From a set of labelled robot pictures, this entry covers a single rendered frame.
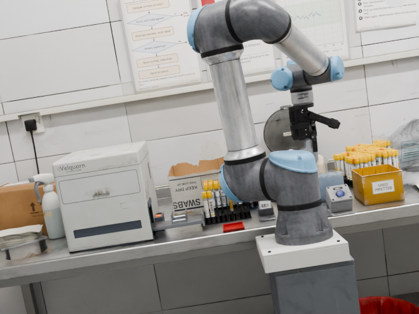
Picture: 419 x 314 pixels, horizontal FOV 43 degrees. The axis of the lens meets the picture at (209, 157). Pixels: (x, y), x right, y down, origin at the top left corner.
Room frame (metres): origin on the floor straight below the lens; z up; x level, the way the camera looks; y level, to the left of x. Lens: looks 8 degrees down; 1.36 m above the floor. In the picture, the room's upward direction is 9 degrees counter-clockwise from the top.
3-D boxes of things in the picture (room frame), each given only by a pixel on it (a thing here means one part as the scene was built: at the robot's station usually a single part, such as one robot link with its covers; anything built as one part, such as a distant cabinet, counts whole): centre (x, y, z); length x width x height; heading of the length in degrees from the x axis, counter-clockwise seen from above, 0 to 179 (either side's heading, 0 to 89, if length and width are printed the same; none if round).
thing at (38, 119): (2.29, 0.73, 1.29); 0.09 x 0.01 x 0.09; 89
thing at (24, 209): (2.11, 0.74, 0.97); 0.31 x 0.23 x 0.18; 83
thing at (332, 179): (1.79, -0.39, 0.92); 0.10 x 0.07 x 0.10; 84
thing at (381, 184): (1.73, -0.54, 0.93); 0.13 x 0.13 x 0.10; 89
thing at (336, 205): (1.67, -0.39, 0.92); 0.13 x 0.07 x 0.08; 179
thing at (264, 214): (1.72, -0.16, 0.89); 0.09 x 0.05 x 0.04; 177
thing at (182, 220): (1.70, 0.15, 0.92); 0.21 x 0.07 x 0.05; 89
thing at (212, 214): (1.78, -0.02, 0.93); 0.17 x 0.09 x 0.11; 90
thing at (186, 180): (2.09, 0.05, 0.95); 0.29 x 0.25 x 0.15; 179
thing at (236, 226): (1.65, -0.04, 0.88); 0.07 x 0.07 x 0.01; 89
